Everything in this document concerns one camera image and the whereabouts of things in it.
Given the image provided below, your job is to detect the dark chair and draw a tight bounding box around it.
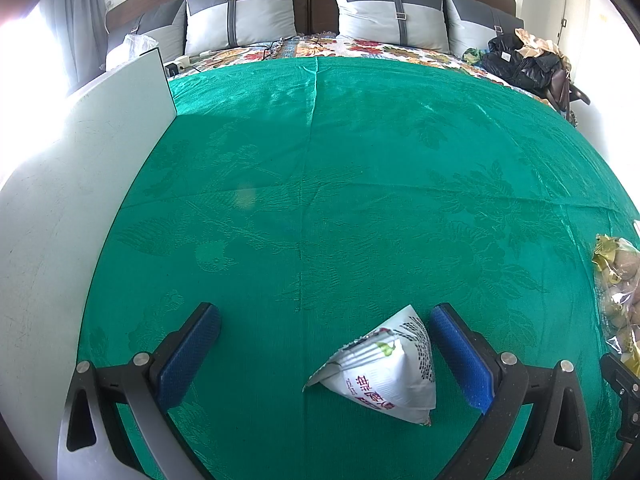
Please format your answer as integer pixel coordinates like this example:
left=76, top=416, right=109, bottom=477
left=566, top=85, right=592, bottom=129

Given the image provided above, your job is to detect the beige crumpled cloth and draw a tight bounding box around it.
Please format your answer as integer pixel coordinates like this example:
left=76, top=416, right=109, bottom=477
left=515, top=29, right=559, bottom=59

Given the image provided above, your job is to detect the white triangular snack packet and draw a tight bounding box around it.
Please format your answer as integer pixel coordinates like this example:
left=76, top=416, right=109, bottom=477
left=303, top=304, right=437, bottom=427

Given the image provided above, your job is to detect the black cable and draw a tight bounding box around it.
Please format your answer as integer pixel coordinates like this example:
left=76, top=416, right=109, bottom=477
left=252, top=35, right=332, bottom=62

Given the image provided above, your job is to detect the black bag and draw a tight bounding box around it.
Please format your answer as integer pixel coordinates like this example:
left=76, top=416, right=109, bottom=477
left=481, top=34, right=564, bottom=94

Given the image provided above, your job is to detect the floral bedsheet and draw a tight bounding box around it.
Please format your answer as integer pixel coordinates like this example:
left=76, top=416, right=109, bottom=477
left=167, top=35, right=557, bottom=107

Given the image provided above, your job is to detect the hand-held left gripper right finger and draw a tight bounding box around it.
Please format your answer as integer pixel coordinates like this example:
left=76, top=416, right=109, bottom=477
left=428, top=303, right=594, bottom=480

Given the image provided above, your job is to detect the clear plastic bag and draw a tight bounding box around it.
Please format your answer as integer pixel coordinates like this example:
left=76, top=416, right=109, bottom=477
left=122, top=34, right=159, bottom=59

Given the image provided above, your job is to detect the grey curtain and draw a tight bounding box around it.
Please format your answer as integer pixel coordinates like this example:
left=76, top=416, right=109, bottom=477
left=37, top=0, right=109, bottom=99

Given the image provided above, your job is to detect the grey two-tone pillow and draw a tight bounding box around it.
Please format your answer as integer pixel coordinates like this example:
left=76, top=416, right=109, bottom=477
left=327, top=0, right=449, bottom=54
left=105, top=0, right=189, bottom=69
left=444, top=0, right=525, bottom=59
left=185, top=0, right=300, bottom=57

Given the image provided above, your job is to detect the green tablecloth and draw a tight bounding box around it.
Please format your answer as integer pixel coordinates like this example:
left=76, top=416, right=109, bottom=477
left=77, top=55, right=640, bottom=480

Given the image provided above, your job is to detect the brown handbag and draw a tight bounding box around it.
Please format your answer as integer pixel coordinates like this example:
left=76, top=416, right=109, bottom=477
left=545, top=67, right=572, bottom=112

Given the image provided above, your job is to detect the clear bag of candies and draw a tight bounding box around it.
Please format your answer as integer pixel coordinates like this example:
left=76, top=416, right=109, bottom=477
left=591, top=233, right=640, bottom=377

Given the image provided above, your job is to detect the white cardboard box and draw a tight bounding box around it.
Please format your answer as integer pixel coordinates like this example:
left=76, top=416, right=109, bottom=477
left=0, top=47, right=178, bottom=466

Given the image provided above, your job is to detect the white door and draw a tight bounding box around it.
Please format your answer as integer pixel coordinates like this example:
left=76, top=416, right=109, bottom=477
left=550, top=0, right=587, bottom=53

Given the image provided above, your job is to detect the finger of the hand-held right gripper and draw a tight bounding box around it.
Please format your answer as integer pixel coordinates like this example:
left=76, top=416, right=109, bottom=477
left=599, top=352, right=640, bottom=403

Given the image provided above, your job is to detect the white power strip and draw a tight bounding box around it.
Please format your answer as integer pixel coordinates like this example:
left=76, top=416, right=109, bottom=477
left=165, top=54, right=194, bottom=79

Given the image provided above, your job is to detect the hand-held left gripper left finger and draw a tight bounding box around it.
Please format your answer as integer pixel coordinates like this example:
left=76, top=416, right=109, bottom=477
left=59, top=303, right=222, bottom=480

